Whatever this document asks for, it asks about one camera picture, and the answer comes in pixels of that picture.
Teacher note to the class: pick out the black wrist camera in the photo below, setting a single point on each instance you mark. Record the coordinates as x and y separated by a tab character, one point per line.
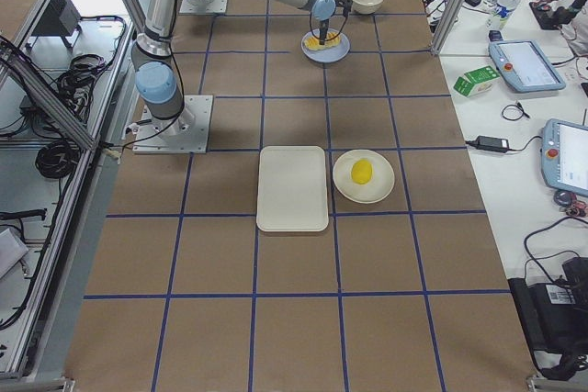
346	6

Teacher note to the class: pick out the light blue plate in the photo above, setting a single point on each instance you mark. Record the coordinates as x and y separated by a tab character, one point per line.
335	54

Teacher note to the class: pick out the green white carton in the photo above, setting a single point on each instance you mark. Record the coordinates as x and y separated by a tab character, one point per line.
476	81

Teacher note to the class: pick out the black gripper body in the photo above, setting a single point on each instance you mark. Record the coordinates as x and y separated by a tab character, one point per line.
323	28

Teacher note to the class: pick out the yellow lemon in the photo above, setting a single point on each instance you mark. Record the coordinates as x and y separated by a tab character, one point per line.
361	172

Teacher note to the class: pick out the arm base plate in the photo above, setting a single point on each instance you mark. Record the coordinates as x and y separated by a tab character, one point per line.
188	134
203	7

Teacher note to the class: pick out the plastic water bottle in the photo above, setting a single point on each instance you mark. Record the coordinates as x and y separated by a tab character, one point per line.
501	12

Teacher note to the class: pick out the cream plate under lemon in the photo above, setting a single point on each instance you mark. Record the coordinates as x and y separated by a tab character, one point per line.
380	186

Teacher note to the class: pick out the black power adapter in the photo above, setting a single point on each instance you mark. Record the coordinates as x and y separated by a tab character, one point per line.
486	143

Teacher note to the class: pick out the white rectangular tray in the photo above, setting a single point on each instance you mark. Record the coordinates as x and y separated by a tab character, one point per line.
292	190

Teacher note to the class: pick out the striped orange bread roll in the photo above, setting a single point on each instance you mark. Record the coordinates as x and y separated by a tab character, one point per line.
311	42

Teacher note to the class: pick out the blue teach pendant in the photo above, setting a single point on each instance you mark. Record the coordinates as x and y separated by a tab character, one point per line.
524	66
564	156

